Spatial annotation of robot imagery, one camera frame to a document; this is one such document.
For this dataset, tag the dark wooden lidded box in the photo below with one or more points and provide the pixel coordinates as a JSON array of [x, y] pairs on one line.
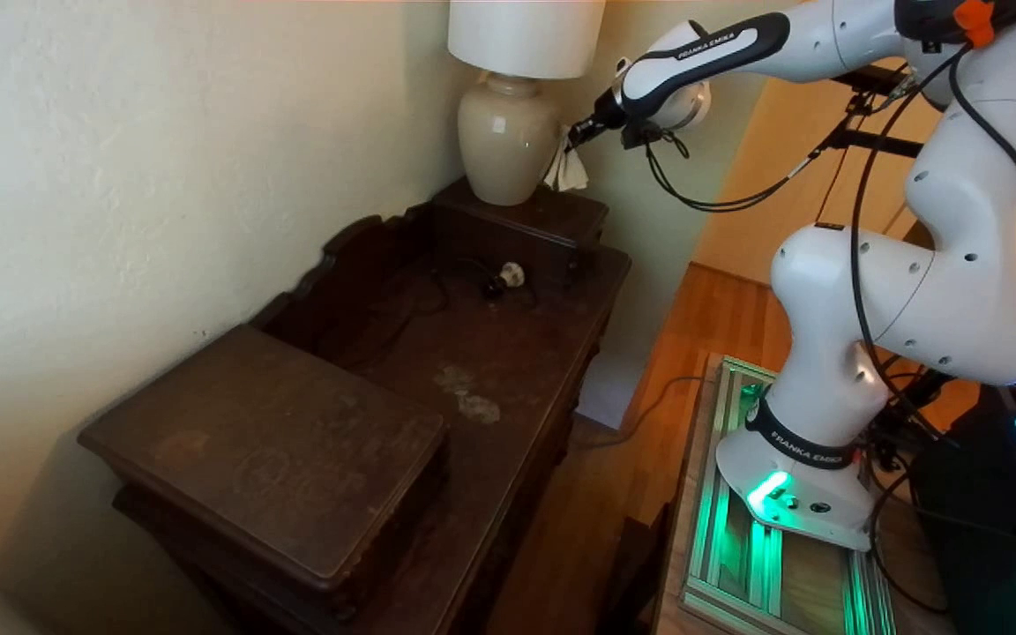
[[272, 454]]

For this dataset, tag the robot base platform green light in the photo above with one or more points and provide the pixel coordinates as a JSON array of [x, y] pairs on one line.
[[757, 567]]

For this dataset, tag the beige ceramic lamp white shade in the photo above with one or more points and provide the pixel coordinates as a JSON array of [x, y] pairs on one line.
[[508, 137]]

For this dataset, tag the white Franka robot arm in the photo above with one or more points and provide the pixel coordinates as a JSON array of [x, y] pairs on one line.
[[943, 296]]

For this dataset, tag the dark wooden dresser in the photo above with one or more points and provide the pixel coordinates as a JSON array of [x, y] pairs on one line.
[[496, 389]]

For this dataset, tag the black computer blue light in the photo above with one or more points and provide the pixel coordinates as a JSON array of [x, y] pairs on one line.
[[994, 516]]

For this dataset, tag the black camera stand bar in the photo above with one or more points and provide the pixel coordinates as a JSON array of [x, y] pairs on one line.
[[878, 143]]

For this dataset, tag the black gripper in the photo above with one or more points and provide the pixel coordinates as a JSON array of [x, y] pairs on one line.
[[606, 115]]

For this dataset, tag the dark wooden box under lamp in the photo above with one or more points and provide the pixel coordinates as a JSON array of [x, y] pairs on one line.
[[508, 232]]

